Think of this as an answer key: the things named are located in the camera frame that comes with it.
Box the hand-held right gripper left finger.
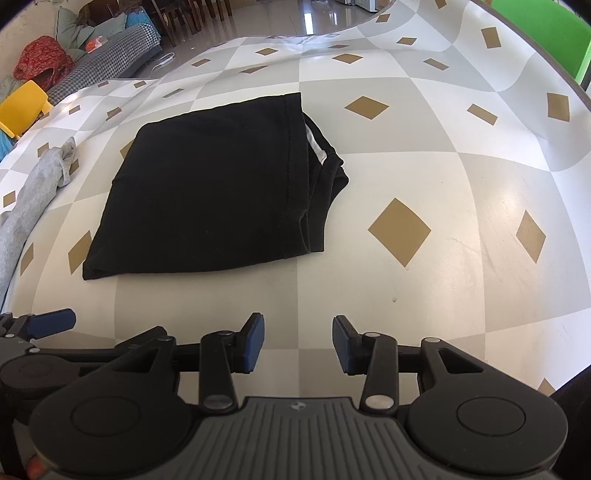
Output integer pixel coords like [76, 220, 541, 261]
[113, 313, 266, 414]

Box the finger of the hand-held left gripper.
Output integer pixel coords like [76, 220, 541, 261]
[28, 325, 167, 365]
[0, 308, 77, 354]

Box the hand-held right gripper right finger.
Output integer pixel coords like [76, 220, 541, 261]
[332, 315, 483, 414]

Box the black t-shirt red lettering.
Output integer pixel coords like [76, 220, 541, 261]
[82, 92, 350, 281]

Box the grey sweatshirt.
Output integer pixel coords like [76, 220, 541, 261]
[0, 137, 79, 305]

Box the checkered table cover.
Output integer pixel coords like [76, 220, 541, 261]
[0, 0, 591, 416]

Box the yellow plastic chair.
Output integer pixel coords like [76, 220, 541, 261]
[0, 80, 54, 139]

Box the red patterned cloth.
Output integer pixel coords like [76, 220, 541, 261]
[13, 36, 75, 90]

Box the houndstooth sofa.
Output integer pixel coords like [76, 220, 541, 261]
[46, 24, 162, 104]

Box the white power strip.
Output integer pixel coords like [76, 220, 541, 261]
[150, 52, 176, 75]

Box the pale green cushion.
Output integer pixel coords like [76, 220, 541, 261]
[55, 7, 134, 51]

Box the green plastic chair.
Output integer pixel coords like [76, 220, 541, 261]
[489, 0, 591, 88]

